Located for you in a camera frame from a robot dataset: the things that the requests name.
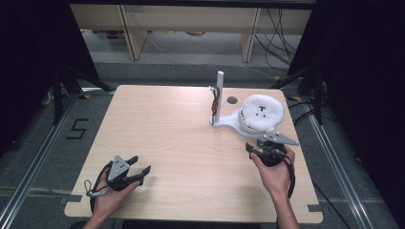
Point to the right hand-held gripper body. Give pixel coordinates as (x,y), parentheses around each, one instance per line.
(270,154)

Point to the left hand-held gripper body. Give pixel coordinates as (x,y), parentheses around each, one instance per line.
(117,171)

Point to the white key stand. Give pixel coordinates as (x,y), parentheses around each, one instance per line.
(219,95)

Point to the person's right hand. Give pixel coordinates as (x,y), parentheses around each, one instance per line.
(277,178)

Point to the person's left hand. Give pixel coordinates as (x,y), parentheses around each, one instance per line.
(110,198)

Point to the dark round table hole cap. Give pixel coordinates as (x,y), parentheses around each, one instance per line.
(232,99)

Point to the grey tape strip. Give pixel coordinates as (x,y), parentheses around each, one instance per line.
(315,208)
(70,198)

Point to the black metal stand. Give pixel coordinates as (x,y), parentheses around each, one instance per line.
(58,95)
(317,95)

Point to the black curtain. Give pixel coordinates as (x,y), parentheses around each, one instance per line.
(31,63)
(366,79)

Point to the yellow object under desk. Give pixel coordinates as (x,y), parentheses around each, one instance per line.
(195,32)

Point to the light wooden desk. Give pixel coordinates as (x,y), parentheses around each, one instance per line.
(191,19)

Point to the aluminium rail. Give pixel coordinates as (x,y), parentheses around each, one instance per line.
(337,171)
(31,171)

